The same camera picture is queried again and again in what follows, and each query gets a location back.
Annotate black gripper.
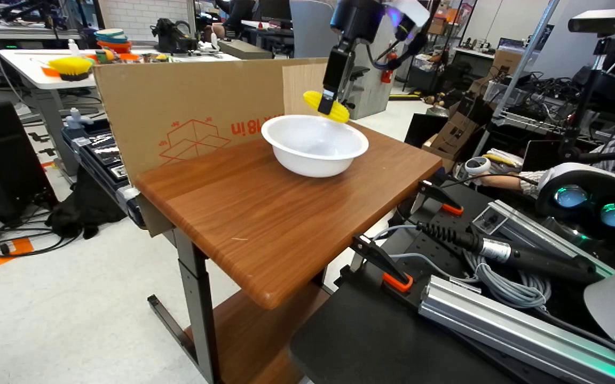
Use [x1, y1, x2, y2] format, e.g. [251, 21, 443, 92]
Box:
[316, 42, 360, 118]

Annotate yellow oval toy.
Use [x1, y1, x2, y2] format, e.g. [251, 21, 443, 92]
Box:
[302, 87, 353, 127]

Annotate white plastic bowl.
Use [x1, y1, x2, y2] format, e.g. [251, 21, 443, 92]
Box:
[259, 113, 371, 180]

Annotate small brown cardboard box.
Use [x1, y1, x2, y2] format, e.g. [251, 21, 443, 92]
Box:
[423, 112, 482, 164]

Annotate brown cardboard panel red print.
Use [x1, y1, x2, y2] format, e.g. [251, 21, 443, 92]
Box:
[92, 59, 326, 238]

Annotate black device on desk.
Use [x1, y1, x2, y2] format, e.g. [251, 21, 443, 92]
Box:
[150, 17, 198, 56]

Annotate white pegboard panel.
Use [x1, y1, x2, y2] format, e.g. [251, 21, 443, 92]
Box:
[96, 0, 198, 46]

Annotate clear water bottle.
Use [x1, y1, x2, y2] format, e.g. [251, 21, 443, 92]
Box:
[61, 104, 88, 145]

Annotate yellow toy on black base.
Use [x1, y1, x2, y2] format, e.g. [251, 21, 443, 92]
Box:
[47, 54, 98, 81]

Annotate black bag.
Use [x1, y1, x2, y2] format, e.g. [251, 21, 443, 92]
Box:
[46, 166, 130, 242]

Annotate black sensor bar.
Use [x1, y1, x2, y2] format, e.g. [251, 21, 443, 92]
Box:
[566, 6, 615, 36]

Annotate white desk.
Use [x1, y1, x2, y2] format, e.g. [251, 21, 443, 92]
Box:
[0, 47, 242, 180]

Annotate orange floor tape patch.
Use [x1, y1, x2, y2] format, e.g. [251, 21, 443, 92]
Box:
[0, 238, 36, 271]

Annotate black clamp orange handle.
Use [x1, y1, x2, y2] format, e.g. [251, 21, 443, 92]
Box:
[348, 234, 419, 298]
[414, 178, 467, 221]

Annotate gray metal table frame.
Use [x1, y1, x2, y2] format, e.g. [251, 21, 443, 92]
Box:
[146, 226, 225, 384]

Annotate black ribbed cable connector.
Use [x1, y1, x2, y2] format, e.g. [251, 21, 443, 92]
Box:
[412, 214, 603, 287]

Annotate gray coiled cable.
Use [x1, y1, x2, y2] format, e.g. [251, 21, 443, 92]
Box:
[388, 248, 559, 316]

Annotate aluminium profile rail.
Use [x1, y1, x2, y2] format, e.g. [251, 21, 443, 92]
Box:
[416, 273, 615, 384]

